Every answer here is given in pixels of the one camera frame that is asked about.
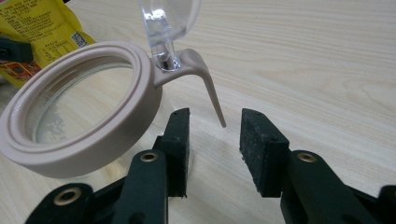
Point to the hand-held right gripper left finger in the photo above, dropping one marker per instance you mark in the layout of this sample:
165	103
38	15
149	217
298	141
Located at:
146	186

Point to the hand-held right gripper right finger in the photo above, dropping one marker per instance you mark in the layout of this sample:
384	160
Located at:
264	155

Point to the yellow seasoning pouch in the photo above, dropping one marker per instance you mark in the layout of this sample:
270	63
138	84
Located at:
40	21

